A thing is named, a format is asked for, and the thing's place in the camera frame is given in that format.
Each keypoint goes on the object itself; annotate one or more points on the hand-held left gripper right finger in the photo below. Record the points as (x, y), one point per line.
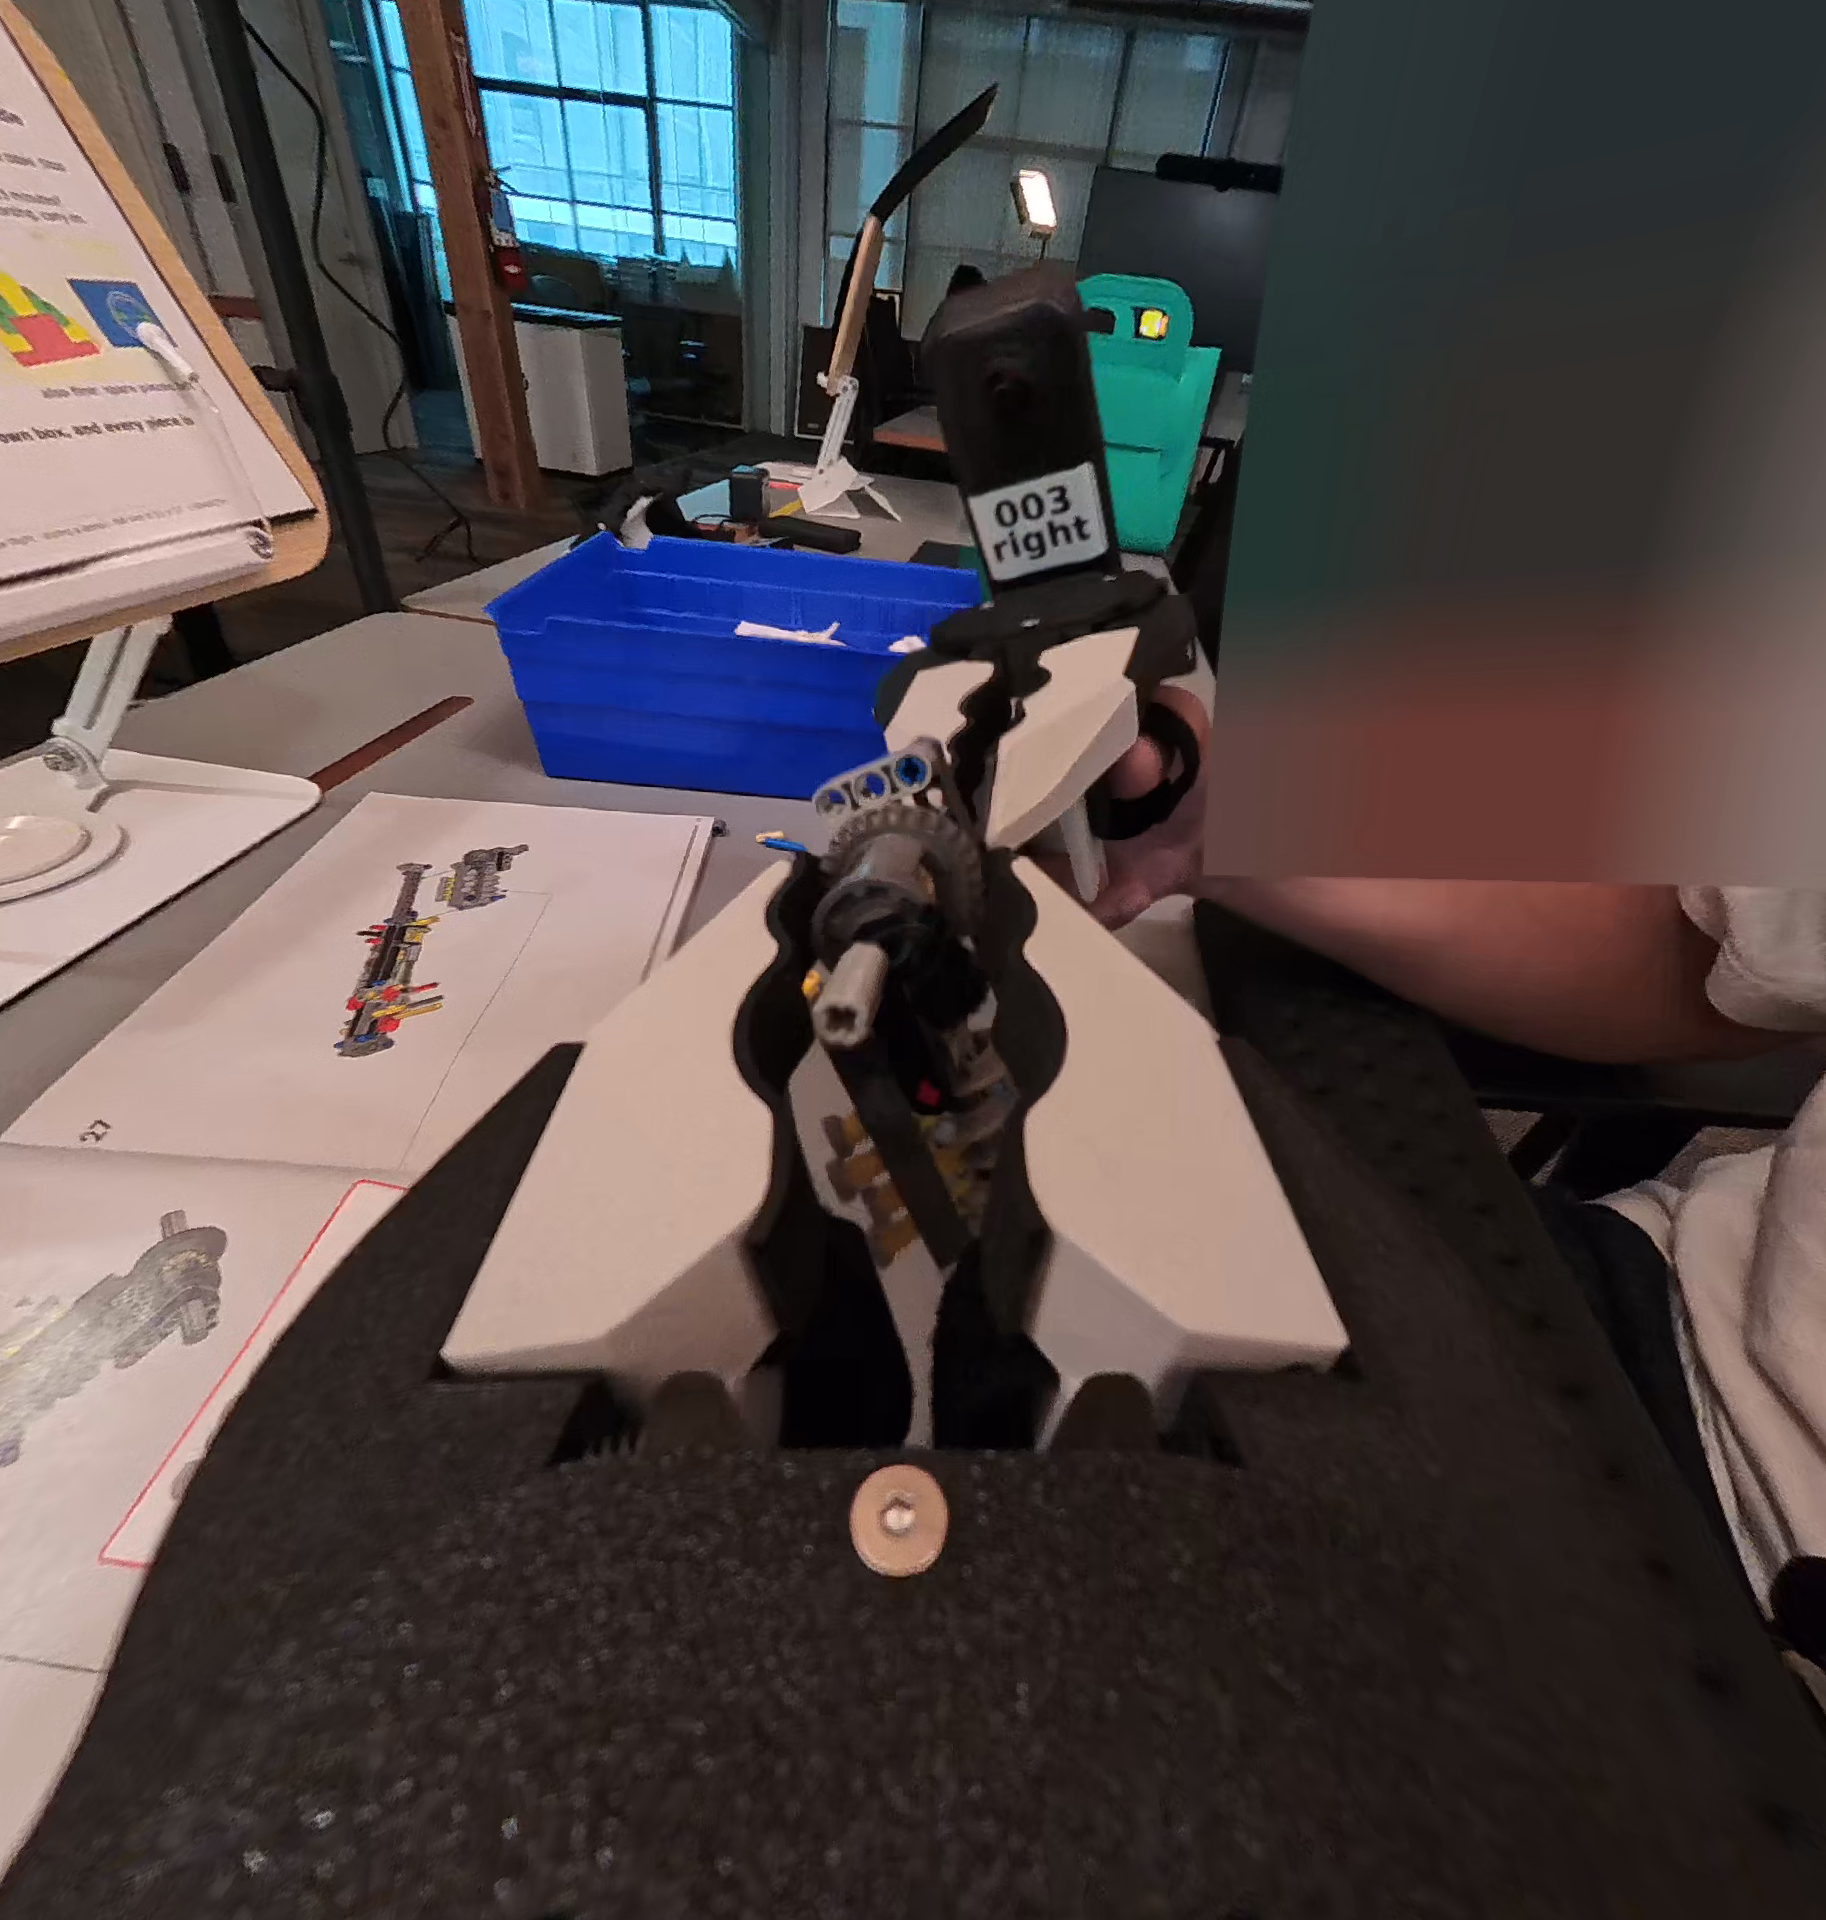
(1183, 1201)

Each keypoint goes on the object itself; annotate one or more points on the instruction sheet on stand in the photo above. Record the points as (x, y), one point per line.
(102, 622)

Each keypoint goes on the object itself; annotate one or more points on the wooden post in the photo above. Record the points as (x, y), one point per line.
(471, 225)

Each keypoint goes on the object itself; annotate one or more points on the crumpled white paper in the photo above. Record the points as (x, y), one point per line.
(792, 632)

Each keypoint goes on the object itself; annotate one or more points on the black monitor screen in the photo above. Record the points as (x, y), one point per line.
(1169, 225)

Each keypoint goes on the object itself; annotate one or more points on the teal tote bag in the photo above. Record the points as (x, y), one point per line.
(1153, 450)

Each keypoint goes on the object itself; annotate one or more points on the white cabinet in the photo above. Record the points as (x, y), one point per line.
(576, 390)

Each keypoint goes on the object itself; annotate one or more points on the laminated instruction sheet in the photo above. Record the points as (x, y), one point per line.
(72, 450)

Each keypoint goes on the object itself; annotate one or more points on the building instruction booklet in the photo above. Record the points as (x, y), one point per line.
(553, 930)

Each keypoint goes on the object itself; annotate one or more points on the person's right hand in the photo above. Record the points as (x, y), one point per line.
(1169, 871)

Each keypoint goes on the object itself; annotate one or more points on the person's dark trousers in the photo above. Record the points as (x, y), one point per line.
(1619, 1291)

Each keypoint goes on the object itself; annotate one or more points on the black perforated pad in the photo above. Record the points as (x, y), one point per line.
(1333, 1034)

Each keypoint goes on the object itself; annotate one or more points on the black tripod pole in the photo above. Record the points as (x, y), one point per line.
(290, 225)

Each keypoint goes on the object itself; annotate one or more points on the studio light panel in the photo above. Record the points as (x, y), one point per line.
(1034, 200)

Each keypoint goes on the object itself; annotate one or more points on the blue plastic bin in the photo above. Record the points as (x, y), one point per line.
(629, 705)

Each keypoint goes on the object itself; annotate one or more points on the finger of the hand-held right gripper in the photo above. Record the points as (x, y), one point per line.
(1071, 720)
(936, 705)

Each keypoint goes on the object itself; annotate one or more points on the brick-built car chassis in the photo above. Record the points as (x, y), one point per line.
(868, 885)

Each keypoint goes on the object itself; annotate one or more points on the person's right forearm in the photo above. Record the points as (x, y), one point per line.
(1452, 961)

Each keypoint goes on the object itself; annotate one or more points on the red fire extinguisher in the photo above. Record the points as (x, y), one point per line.
(507, 241)

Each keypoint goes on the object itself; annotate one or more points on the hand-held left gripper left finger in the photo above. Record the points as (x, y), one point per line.
(612, 1201)

